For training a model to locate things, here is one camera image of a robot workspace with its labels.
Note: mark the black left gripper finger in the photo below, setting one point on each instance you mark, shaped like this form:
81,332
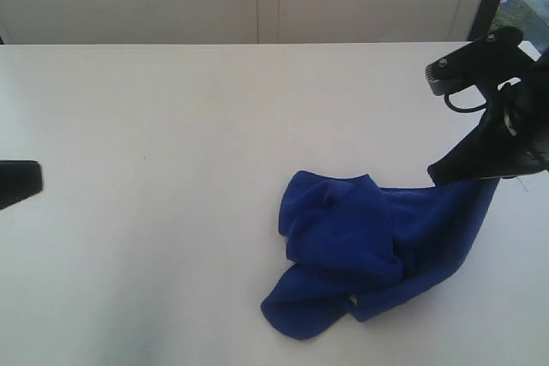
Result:
19,180

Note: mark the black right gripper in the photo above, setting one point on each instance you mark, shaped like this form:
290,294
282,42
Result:
513,141

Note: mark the blue towel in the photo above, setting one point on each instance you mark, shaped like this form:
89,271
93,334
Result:
360,249

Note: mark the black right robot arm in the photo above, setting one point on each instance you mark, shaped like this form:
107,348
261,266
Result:
541,66

